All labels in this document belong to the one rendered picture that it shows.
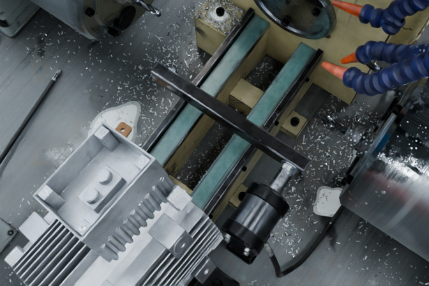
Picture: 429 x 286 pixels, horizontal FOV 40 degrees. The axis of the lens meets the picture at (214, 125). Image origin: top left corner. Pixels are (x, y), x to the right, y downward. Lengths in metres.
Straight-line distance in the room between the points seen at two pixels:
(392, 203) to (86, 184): 0.36
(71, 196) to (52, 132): 0.36
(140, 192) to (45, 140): 0.43
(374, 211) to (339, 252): 0.27
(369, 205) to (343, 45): 0.28
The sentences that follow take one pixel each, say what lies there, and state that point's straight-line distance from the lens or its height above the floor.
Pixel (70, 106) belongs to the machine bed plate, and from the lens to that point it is 1.10.
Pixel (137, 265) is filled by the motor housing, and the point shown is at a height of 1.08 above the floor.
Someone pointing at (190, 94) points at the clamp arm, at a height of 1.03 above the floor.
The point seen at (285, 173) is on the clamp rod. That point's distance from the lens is 0.80.
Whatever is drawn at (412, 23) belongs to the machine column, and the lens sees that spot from 1.03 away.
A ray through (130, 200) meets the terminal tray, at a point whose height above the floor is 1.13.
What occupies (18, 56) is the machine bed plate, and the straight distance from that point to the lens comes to 1.16.
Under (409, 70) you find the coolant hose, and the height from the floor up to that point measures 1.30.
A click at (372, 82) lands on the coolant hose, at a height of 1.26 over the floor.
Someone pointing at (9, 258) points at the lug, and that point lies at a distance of 0.78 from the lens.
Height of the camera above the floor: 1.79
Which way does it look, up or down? 71 degrees down
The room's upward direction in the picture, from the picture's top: 2 degrees counter-clockwise
